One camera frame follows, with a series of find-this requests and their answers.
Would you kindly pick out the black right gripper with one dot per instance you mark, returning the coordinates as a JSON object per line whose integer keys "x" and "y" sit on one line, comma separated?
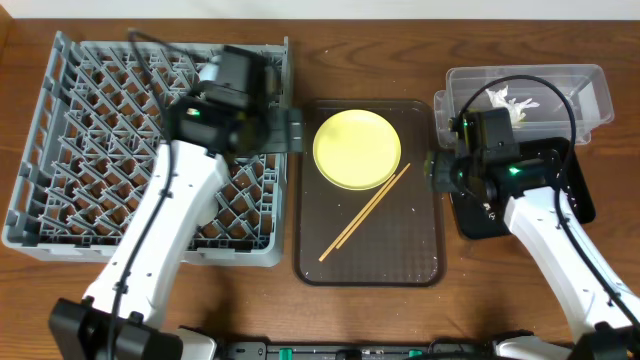
{"x": 439, "y": 171}

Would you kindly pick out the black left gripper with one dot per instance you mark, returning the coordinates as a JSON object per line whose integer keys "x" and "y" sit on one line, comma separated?
{"x": 292, "y": 130}

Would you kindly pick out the wooden chopstick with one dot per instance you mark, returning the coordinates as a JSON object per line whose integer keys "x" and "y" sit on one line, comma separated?
{"x": 372, "y": 210}
{"x": 360, "y": 215}

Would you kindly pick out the yellow round plate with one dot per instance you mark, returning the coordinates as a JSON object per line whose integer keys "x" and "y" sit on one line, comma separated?
{"x": 356, "y": 149}

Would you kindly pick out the light blue bowl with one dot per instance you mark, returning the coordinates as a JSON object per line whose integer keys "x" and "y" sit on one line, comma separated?
{"x": 210, "y": 71}

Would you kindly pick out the white cup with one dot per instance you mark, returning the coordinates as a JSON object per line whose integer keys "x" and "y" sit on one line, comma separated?
{"x": 207, "y": 213}

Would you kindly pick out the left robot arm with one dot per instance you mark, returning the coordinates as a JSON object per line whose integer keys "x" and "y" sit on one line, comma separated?
{"x": 122, "y": 312}

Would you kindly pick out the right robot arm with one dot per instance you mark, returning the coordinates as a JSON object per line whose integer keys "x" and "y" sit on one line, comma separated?
{"x": 527, "y": 192}

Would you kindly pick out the black waste tray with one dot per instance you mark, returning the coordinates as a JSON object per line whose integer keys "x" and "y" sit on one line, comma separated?
{"x": 575, "y": 200}

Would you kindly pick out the grey plastic dishwasher rack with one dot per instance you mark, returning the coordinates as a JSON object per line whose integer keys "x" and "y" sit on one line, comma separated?
{"x": 90, "y": 153}

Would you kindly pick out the brown plastic tray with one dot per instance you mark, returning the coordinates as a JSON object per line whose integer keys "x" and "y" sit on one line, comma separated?
{"x": 401, "y": 243}

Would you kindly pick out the crumpled white tissue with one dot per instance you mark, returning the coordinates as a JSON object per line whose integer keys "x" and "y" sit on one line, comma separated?
{"x": 516, "y": 110}

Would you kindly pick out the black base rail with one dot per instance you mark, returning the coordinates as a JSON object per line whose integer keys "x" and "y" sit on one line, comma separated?
{"x": 264, "y": 349}

